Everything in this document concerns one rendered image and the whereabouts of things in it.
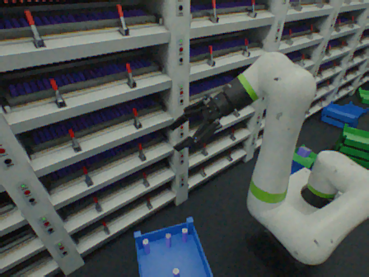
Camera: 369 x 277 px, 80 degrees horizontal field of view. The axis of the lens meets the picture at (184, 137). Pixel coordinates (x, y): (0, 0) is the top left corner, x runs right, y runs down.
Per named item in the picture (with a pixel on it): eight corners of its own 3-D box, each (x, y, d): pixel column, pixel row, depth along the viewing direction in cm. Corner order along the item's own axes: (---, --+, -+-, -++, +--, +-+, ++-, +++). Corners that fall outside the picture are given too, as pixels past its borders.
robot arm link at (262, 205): (288, 219, 80) (263, 237, 75) (261, 196, 89) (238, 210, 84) (301, 185, 69) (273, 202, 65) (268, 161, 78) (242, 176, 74)
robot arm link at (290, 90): (247, 168, 76) (279, 166, 77) (258, 194, 67) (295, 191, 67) (262, 62, 56) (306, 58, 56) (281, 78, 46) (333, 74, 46)
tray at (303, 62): (312, 68, 181) (323, 52, 171) (267, 86, 151) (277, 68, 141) (292, 55, 190) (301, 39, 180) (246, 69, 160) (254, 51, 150)
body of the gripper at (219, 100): (239, 115, 69) (214, 131, 72) (229, 98, 74) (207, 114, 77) (228, 101, 64) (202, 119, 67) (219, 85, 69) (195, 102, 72)
